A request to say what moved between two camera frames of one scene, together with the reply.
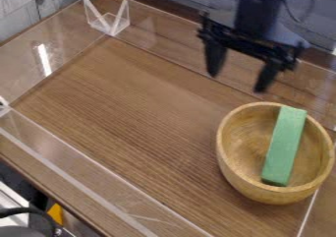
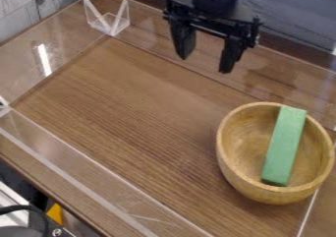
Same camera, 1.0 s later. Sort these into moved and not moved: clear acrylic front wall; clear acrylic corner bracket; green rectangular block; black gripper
Moved: black gripper
Not moved: green rectangular block; clear acrylic corner bracket; clear acrylic front wall
